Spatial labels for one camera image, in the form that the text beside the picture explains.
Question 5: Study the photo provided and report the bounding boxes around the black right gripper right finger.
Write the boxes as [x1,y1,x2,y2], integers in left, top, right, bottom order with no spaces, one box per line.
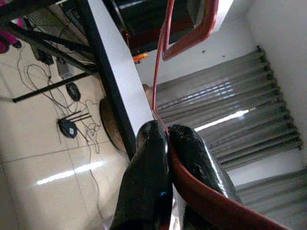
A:
[168,124,243,206]

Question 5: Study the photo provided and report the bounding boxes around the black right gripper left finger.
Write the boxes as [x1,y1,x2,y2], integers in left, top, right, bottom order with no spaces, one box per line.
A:
[109,119,174,230]

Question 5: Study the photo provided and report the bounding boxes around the red plastic clothes hanger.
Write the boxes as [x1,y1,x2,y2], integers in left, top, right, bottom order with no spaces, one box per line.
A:
[152,0,292,230]

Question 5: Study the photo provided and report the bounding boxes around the grey pleated curtain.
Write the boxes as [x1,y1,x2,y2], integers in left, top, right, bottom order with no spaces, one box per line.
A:
[155,45,303,170]
[236,167,307,215]

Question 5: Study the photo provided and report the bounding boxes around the black wifi router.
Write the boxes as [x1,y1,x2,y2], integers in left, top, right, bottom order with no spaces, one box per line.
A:
[57,112,93,139]

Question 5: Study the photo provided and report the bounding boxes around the small orange tool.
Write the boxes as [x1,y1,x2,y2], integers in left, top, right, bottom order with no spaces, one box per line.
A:
[132,53,150,64]

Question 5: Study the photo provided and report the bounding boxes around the black round floor device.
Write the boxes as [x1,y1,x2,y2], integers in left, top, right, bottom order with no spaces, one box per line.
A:
[65,81,82,102]

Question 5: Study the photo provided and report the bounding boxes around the white table black legs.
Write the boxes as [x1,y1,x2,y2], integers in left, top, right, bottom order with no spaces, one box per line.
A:
[0,0,155,159]

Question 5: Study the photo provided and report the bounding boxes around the white power strip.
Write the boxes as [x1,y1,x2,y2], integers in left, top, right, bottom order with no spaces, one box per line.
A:
[56,57,73,80]

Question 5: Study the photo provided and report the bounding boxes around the magenta cloth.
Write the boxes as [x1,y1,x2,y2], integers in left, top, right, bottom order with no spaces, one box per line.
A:
[0,16,23,55]

